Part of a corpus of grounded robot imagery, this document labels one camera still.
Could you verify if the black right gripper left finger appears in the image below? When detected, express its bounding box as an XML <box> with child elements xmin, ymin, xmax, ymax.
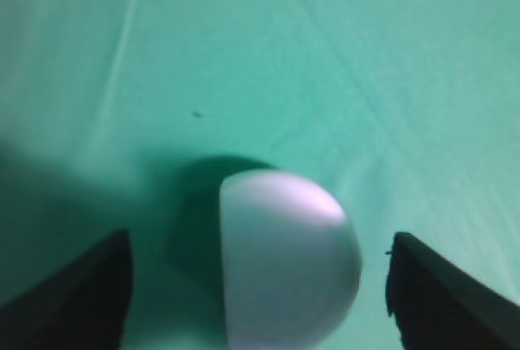
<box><xmin>1</xmin><ymin>230</ymin><xmax>133</xmax><ymax>349</ymax></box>

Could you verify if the white earphone case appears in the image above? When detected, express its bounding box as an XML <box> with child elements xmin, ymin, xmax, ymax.
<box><xmin>219</xmin><ymin>170</ymin><xmax>362</xmax><ymax>349</ymax></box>

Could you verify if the green tablecloth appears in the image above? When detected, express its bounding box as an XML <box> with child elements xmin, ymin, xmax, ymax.
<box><xmin>1</xmin><ymin>0</ymin><xmax>519</xmax><ymax>349</ymax></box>

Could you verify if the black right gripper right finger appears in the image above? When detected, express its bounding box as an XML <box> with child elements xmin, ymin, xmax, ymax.
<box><xmin>385</xmin><ymin>232</ymin><xmax>519</xmax><ymax>349</ymax></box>

